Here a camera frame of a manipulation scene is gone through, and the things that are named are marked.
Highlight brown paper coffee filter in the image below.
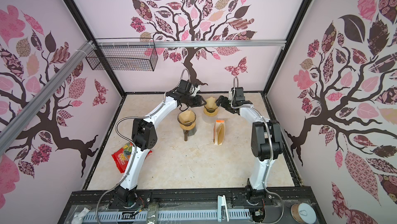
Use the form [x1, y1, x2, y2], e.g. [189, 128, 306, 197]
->
[178, 110, 195, 124]

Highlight wooden ring dripper holder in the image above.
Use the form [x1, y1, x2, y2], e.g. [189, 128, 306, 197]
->
[179, 121, 196, 131]

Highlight orange coffee filter pack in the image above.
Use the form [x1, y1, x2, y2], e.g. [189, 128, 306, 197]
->
[214, 120, 225, 145]

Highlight green ribbed glass dripper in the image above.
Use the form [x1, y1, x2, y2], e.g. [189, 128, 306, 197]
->
[204, 106, 218, 114]

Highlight red snack bag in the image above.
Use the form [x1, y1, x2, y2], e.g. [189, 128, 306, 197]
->
[112, 142, 133, 173]

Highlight white stapler tool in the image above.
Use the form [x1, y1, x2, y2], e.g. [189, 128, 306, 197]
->
[217, 195, 230, 223]

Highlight white crumpled cloth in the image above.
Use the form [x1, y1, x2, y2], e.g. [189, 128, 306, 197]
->
[71, 207, 91, 224]

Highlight aluminium rail back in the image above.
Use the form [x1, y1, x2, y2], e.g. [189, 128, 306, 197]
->
[97, 40, 286, 48]

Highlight aluminium rail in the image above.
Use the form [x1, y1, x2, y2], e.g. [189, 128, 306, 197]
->
[1, 41, 94, 154]
[97, 40, 286, 48]

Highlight black wire basket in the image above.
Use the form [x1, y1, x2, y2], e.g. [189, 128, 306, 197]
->
[85, 37, 159, 72]

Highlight white slotted cable duct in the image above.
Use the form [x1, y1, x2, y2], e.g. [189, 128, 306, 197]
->
[65, 209, 252, 224]

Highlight aluminium rail left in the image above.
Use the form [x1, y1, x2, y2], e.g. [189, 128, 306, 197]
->
[1, 41, 94, 154]

